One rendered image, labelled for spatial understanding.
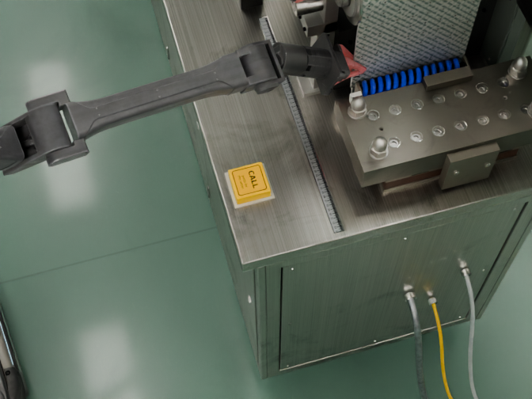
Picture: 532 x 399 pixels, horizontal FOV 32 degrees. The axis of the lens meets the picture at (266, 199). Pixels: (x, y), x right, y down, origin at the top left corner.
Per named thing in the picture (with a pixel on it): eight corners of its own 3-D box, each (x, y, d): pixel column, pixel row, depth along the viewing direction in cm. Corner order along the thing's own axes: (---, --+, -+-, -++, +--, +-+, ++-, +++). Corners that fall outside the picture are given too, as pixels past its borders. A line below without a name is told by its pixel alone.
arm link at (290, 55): (283, 66, 166) (279, 36, 167) (261, 80, 171) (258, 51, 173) (313, 70, 170) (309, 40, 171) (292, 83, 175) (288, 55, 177)
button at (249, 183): (228, 175, 189) (227, 169, 186) (261, 166, 189) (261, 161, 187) (237, 205, 185) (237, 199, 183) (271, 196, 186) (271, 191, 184)
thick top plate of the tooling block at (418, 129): (335, 119, 186) (337, 102, 181) (522, 72, 191) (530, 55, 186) (361, 188, 179) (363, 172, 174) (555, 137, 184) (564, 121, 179)
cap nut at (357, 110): (344, 106, 180) (346, 93, 176) (362, 101, 181) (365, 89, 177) (351, 121, 179) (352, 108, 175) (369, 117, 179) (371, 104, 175)
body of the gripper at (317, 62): (329, 96, 176) (297, 93, 172) (313, 54, 181) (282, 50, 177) (348, 75, 172) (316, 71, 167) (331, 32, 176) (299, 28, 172)
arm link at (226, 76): (49, 162, 150) (26, 99, 150) (47, 169, 155) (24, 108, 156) (286, 85, 164) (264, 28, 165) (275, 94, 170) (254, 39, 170)
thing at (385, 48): (350, 85, 185) (357, 27, 168) (461, 58, 188) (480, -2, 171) (351, 87, 185) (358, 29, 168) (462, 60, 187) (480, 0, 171)
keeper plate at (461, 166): (437, 181, 186) (446, 153, 177) (484, 169, 188) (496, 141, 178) (442, 191, 185) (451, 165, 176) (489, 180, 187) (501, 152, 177)
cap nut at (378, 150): (366, 146, 176) (367, 133, 172) (384, 141, 177) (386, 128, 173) (372, 162, 175) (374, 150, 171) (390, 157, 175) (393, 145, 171)
